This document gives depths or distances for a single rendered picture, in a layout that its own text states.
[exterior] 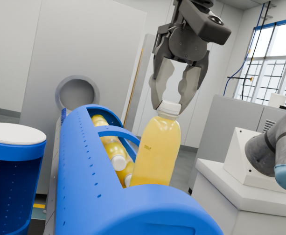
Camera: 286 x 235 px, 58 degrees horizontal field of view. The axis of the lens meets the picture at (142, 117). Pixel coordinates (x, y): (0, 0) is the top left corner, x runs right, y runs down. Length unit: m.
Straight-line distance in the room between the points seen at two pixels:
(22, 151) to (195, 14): 0.91
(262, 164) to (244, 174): 0.07
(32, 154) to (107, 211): 0.81
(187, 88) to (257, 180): 0.54
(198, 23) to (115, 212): 0.29
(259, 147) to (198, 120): 5.24
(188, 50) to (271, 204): 0.56
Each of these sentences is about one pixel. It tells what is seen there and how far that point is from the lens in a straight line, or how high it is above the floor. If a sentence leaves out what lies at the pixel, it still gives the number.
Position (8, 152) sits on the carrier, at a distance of 1.14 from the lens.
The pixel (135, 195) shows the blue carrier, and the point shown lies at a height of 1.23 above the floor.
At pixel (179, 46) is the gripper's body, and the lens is 0.45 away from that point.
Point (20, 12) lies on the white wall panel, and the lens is 5.74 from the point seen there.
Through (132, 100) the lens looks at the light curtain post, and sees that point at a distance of 1.80.
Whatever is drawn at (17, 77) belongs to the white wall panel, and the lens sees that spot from 5.70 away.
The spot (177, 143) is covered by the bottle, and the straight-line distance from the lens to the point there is 0.46.
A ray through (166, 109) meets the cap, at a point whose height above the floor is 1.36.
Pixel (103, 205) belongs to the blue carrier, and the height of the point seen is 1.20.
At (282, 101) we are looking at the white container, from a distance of 2.99.
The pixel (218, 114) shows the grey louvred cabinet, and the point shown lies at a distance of 3.45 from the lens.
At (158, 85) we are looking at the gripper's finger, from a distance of 0.45.
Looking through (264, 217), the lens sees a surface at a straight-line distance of 0.89.
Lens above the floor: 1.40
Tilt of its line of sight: 8 degrees down
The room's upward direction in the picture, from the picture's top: 14 degrees clockwise
